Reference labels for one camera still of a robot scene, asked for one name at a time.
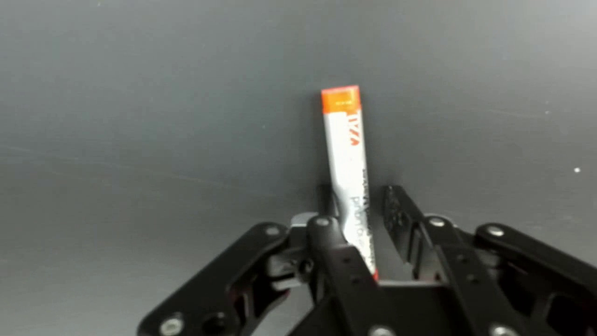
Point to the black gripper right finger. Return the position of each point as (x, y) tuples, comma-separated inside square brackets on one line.
[(460, 262)]

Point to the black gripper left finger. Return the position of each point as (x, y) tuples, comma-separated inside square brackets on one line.
[(336, 254)]

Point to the red and white marker pen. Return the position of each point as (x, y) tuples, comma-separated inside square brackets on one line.
[(346, 156)]

